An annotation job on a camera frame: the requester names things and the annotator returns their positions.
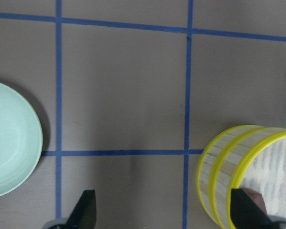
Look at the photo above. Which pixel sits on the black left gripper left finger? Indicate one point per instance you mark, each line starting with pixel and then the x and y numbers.
pixel 83 215

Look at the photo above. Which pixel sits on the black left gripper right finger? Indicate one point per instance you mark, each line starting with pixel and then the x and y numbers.
pixel 248 209

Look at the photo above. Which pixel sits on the yellow rimmed bamboo steamer tray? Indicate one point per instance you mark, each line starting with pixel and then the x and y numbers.
pixel 244 156

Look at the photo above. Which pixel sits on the mint green plate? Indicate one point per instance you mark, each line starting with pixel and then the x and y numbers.
pixel 21 139

